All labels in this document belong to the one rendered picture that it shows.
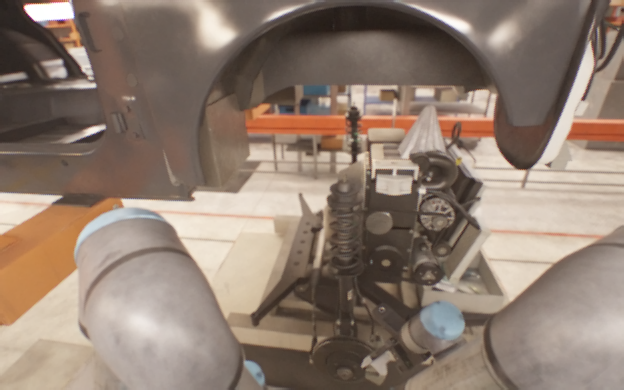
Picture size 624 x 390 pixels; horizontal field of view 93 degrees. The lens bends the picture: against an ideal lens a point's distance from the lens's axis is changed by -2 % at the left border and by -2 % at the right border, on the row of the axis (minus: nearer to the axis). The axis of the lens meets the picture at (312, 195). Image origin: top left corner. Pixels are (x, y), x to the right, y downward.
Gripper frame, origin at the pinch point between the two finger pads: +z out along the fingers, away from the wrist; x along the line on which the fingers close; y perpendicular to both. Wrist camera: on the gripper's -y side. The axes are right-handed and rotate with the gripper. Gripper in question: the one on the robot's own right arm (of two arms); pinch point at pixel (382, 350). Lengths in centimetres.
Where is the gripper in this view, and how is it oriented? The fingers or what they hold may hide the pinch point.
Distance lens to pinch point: 101.0
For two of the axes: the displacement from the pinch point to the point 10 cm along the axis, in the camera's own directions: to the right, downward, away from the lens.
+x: 8.5, -3.2, 4.3
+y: 5.1, 7.1, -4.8
